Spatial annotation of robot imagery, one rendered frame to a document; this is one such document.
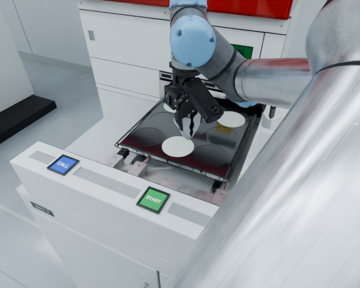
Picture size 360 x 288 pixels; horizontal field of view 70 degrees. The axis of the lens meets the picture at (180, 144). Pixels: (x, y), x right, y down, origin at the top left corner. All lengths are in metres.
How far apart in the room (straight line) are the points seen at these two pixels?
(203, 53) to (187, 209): 0.32
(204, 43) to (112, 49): 0.79
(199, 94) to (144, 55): 0.54
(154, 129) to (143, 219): 0.39
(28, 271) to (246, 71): 1.56
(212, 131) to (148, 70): 0.42
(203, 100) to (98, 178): 0.31
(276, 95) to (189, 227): 0.30
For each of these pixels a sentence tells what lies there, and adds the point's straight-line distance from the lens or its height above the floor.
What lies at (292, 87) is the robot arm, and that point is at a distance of 0.37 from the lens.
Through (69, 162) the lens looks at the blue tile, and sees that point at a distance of 0.71.
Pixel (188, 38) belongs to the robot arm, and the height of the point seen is 1.28.
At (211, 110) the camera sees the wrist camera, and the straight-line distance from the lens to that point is 0.58.
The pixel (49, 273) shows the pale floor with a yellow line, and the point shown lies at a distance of 1.69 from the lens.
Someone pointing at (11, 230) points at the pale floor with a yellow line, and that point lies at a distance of 1.96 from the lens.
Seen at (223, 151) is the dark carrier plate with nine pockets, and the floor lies 0.90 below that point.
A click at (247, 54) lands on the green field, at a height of 1.10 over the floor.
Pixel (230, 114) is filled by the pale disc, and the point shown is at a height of 0.90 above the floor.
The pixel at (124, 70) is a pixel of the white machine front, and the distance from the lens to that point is 1.20.
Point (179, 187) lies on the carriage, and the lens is 0.70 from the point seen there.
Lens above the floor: 1.42
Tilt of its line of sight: 40 degrees down
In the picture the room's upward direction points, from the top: straight up
